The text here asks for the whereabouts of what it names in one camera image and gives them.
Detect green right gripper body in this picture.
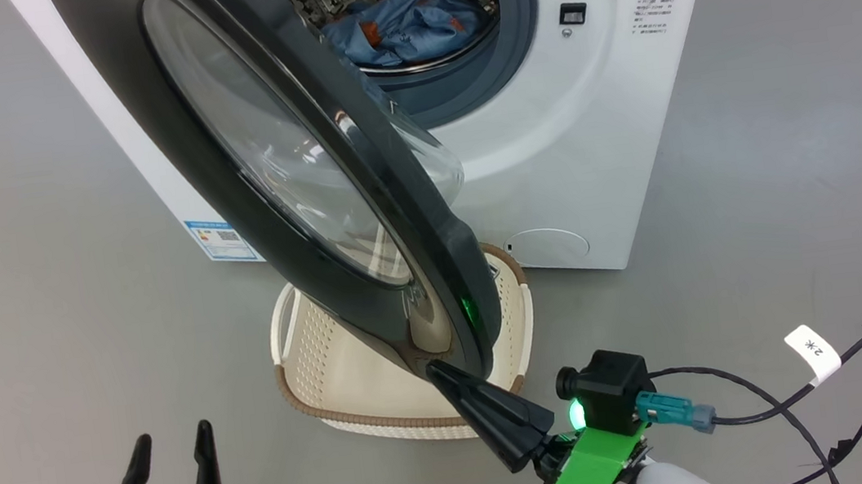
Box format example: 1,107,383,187
500,390,655,484

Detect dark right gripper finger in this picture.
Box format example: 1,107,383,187
424,347,562,483

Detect black round glass washer door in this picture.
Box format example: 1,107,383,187
47,0,510,427

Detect blue cartoon print garment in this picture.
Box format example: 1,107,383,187
319,0,504,74

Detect cream perforated laundry basket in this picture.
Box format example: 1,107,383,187
262,238,548,462

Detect white front-load washing machine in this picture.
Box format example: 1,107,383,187
9,0,760,340

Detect blue energy label sticker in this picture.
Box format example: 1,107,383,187
182,211,265,271

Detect right cable with teal connector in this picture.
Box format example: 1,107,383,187
629,321,862,484

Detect white cable tag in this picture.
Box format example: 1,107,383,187
783,321,846,389

